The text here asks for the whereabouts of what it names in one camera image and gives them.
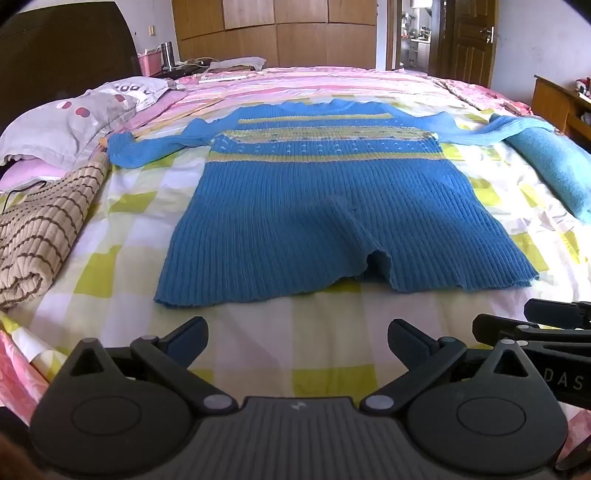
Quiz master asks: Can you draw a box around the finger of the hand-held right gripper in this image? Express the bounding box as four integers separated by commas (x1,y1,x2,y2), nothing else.
472,314,591,352
525,298,591,329

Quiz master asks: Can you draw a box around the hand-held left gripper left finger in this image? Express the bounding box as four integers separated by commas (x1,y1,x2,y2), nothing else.
59,316,239,414

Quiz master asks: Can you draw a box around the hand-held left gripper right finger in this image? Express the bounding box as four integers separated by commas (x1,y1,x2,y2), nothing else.
359,318,536,414

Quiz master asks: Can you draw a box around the blue knit sweater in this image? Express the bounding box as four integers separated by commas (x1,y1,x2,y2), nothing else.
106,98,555,308

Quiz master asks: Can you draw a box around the light blue towel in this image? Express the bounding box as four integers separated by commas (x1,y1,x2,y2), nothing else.
503,124,591,220

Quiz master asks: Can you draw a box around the brown striped rolled blanket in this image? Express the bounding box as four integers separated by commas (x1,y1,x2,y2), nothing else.
0,154,112,310

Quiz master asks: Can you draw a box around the wooden desk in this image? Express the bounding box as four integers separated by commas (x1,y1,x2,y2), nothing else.
531,75,591,153

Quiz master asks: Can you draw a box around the pink pillow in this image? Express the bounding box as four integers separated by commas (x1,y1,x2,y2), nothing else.
0,88,185,192

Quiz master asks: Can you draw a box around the grey dotted pillow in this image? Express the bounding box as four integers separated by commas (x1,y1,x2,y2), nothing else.
0,76,169,169

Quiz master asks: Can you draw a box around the dark nightstand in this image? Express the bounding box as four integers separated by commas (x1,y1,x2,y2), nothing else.
150,65,208,79

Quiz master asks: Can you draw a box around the pink striped quilt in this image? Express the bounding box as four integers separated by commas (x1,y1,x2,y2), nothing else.
175,67,490,121

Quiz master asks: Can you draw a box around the white folded cloth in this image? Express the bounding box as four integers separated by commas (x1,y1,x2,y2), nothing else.
203,56,267,75

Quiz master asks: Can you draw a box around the pink box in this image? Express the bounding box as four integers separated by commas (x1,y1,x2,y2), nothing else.
140,50,163,77

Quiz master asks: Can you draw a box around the brown wooden door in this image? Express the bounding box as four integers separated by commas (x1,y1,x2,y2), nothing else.
436,0,499,88

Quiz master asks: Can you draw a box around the wooden wardrobe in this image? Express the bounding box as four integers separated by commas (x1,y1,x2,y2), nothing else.
172,0,378,70

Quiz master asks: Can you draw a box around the dark wooden headboard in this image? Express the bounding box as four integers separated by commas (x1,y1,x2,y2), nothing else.
0,0,139,139

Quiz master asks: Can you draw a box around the black cable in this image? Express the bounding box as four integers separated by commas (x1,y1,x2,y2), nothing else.
0,179,51,217

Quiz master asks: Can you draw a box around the wooden door frame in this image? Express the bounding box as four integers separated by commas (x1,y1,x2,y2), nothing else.
386,0,446,75

